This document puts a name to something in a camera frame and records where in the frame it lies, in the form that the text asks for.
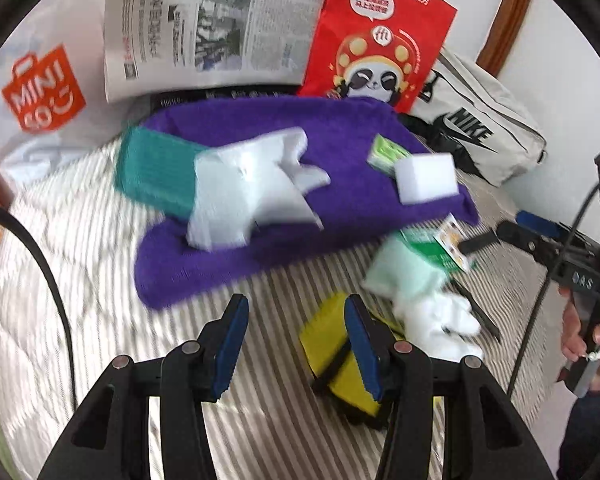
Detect purple towel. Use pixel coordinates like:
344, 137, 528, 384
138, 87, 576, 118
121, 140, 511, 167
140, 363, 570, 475
134, 96, 481, 311

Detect red paper bag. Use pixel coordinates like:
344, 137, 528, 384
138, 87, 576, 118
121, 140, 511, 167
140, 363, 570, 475
296, 0, 458, 115

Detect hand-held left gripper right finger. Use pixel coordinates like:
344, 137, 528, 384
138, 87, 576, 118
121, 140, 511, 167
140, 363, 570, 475
343, 294, 556, 480

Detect yellow pouch black strap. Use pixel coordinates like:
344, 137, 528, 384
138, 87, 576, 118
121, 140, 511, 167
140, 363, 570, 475
299, 292, 446, 428

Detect person's dark pants leg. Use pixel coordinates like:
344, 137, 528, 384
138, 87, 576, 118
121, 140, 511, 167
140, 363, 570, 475
560, 385, 600, 480

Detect white plastic shopping bag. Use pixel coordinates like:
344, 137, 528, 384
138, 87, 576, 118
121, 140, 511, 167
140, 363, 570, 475
0, 0, 131, 186

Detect small green tissue pack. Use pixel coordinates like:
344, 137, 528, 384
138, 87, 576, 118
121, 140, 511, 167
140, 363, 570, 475
366, 134, 412, 177

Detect black book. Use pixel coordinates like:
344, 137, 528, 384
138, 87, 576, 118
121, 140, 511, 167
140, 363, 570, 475
149, 87, 301, 113

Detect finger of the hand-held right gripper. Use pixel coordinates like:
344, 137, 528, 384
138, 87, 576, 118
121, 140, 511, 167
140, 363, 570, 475
515, 210, 577, 242
457, 221, 548, 263

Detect white sponge block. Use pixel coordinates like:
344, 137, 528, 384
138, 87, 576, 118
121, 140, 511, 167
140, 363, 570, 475
394, 152, 458, 206

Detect teal mop pad white backing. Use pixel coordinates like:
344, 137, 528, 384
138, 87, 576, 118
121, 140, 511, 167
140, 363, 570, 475
114, 126, 331, 252

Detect white socks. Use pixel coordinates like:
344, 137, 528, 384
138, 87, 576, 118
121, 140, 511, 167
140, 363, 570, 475
395, 290, 485, 361

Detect striped quilted bedspread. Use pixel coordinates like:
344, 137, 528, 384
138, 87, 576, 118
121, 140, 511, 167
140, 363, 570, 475
0, 135, 571, 480

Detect white waist bag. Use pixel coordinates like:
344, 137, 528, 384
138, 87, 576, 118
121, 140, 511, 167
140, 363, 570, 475
397, 47, 548, 188

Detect brown wooden door frame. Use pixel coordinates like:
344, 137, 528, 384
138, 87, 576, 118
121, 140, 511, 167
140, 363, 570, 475
475, 0, 536, 81

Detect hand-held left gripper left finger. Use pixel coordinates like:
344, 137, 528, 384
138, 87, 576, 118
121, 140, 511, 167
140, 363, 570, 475
40, 294, 251, 480

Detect green wet wipes packet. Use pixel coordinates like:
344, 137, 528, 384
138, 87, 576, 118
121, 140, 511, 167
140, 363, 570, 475
362, 212, 476, 311

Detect folded newspaper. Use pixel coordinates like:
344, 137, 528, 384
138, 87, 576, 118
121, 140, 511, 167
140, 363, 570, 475
104, 0, 337, 104

